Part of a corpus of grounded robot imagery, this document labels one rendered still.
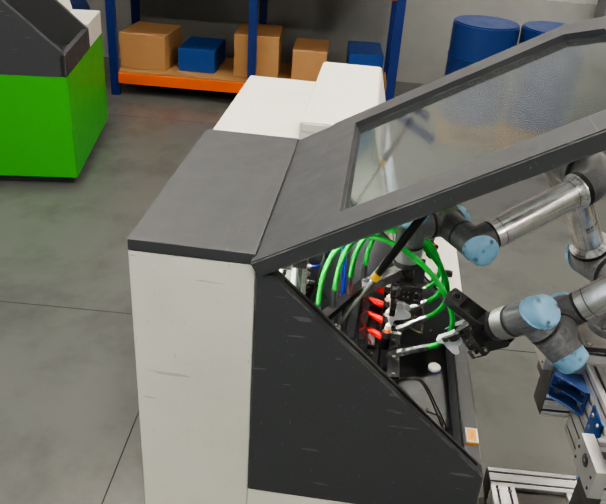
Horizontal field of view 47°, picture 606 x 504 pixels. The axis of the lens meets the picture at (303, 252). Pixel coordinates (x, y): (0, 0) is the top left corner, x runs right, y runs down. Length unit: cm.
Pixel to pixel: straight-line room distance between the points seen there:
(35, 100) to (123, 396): 252
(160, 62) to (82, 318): 389
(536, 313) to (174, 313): 79
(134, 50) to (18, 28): 241
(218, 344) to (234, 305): 12
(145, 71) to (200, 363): 581
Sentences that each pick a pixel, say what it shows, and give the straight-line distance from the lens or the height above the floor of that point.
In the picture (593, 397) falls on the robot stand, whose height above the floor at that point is 91.
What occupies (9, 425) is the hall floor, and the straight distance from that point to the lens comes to 338.
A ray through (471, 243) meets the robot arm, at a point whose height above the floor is 145.
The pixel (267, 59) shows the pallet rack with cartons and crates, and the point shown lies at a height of 43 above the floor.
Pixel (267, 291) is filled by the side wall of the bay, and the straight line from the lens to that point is 152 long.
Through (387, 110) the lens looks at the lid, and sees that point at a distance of 199.
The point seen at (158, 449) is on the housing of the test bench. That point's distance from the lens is 191.
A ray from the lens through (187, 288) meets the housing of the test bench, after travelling 157.
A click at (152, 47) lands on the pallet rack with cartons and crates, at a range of 730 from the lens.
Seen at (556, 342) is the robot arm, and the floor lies 136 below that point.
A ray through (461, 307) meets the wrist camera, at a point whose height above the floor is 134.
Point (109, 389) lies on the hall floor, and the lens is 346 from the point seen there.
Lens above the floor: 225
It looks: 30 degrees down
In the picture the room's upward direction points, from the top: 4 degrees clockwise
